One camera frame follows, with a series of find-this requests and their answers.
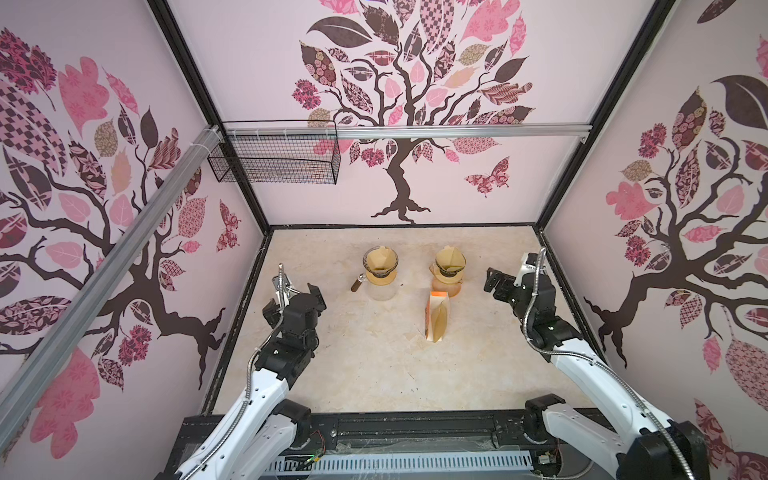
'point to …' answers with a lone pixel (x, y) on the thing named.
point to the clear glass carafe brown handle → (376, 292)
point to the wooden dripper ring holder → (390, 278)
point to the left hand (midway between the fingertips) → (295, 295)
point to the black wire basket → (280, 152)
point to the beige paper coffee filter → (381, 258)
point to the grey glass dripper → (380, 272)
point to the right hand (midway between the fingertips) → (505, 270)
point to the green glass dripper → (451, 271)
